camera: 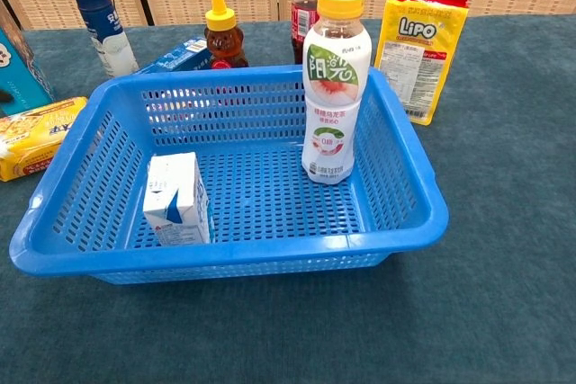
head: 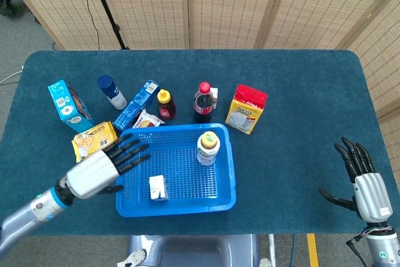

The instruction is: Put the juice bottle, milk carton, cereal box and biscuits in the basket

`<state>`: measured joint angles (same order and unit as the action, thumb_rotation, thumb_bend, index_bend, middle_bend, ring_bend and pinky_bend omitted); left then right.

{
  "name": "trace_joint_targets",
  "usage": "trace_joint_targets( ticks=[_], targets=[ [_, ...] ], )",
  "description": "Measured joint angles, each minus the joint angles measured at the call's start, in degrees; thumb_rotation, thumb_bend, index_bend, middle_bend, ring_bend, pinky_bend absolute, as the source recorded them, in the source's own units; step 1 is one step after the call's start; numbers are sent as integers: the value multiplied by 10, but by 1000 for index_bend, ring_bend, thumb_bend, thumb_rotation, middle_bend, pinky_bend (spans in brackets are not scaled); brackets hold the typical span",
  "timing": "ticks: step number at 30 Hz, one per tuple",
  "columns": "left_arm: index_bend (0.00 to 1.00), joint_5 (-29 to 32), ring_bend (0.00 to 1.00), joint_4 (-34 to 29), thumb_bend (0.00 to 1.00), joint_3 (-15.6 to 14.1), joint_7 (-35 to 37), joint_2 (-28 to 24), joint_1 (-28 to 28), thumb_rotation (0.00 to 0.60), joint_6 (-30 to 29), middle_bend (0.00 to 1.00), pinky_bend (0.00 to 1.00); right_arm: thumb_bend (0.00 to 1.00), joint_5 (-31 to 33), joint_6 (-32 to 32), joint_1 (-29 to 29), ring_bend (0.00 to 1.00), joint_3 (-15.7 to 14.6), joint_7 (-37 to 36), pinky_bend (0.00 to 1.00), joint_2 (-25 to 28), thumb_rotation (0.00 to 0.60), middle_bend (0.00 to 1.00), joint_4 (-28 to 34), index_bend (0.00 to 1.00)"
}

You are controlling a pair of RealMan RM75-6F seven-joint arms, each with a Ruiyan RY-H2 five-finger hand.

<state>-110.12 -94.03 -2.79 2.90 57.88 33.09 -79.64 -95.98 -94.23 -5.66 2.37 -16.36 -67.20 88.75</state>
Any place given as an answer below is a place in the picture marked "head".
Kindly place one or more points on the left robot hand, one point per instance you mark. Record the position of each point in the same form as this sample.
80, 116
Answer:
90, 173

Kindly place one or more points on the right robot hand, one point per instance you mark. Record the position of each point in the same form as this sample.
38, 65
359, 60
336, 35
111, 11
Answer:
370, 196

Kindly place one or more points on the yellow cracker packet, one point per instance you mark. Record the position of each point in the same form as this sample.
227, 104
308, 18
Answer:
90, 140

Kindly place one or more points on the teal cereal box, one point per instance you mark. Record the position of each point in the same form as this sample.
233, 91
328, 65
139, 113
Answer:
67, 107

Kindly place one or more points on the white yellow-capped bottle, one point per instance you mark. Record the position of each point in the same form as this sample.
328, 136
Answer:
207, 151

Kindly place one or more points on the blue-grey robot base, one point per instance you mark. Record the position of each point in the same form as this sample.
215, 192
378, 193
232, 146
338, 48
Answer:
193, 251

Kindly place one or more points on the blue plastic basket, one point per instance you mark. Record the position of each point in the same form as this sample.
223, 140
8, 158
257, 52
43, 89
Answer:
184, 185

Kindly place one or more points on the small white red packet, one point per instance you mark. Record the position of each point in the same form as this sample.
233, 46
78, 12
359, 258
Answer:
148, 120

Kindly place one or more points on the yellow floor tape strip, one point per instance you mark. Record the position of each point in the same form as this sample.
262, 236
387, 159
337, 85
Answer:
312, 249

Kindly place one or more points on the long blue box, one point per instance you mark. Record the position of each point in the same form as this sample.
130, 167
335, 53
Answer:
136, 106

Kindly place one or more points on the white bottle blue cap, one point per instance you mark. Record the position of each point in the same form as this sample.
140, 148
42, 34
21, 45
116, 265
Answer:
112, 93

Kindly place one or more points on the honey bottle yellow cap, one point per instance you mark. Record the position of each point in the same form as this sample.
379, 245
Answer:
165, 107

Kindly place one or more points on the white floor pole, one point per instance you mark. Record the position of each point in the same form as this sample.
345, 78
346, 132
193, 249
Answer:
272, 248

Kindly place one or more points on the blue table cloth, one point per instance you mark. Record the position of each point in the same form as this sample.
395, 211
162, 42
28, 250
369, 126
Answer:
297, 92

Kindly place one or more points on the cola bottle red cap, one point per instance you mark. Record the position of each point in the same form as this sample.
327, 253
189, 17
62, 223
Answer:
203, 104

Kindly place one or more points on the small white red carton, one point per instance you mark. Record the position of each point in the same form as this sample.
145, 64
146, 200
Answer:
215, 93

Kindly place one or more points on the yellow red snack bag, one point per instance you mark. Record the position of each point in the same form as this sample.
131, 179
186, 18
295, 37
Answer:
245, 110

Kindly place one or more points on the black tripod stand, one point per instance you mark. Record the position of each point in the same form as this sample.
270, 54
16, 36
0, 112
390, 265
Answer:
107, 13

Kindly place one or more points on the dark shoe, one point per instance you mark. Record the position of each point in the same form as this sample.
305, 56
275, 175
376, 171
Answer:
4, 6

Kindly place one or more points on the bamboo folding screen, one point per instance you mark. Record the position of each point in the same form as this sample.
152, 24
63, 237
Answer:
228, 4

